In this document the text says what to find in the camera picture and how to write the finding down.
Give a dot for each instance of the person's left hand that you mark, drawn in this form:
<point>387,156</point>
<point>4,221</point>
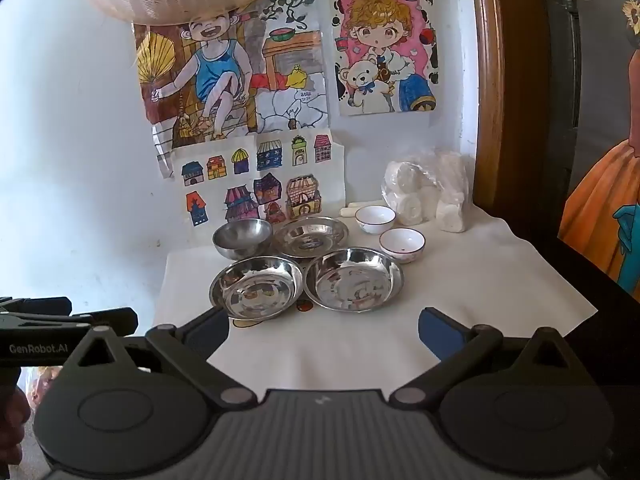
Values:
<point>11,425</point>

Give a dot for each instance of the drawing of colourful houses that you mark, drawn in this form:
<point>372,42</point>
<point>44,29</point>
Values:
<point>250,180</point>

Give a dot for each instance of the steel bowl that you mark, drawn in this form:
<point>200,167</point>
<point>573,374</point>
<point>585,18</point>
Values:
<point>242,240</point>

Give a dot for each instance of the plastic bag of white rolls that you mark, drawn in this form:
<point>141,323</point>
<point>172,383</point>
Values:
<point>430,190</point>

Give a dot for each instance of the white printed cloth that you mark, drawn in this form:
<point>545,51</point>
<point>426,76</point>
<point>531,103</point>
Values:
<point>475,280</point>

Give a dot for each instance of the painting of orange dress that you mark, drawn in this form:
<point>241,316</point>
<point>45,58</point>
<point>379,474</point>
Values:
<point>605,195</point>

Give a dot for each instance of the wooden frame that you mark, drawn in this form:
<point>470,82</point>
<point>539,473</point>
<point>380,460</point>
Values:
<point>492,85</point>

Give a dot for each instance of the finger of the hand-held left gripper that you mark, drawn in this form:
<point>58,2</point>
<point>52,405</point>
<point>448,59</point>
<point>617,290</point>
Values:
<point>40,305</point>
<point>115,321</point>

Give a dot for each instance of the drawing of child with fan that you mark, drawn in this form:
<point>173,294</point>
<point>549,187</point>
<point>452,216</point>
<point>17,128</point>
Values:
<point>220,70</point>

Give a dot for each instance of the deep steel plate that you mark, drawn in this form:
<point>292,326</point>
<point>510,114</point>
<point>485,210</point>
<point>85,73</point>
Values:
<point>255,290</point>
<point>352,280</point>

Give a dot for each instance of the wide rimmed steel plate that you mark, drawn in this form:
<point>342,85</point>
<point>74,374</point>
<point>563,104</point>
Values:
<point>310,237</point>

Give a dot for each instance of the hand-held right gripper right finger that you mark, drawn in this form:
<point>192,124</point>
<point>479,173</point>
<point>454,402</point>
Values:
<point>440,332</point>

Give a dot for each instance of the white bowl with red rim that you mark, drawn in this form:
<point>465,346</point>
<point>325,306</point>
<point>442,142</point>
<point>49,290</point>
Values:
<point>402,242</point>
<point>375,217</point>

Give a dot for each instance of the drawing of figure with teddy bear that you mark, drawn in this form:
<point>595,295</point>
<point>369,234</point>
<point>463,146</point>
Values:
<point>385,50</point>

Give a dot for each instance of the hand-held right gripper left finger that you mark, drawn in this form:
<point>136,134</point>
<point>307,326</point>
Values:
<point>210,332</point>

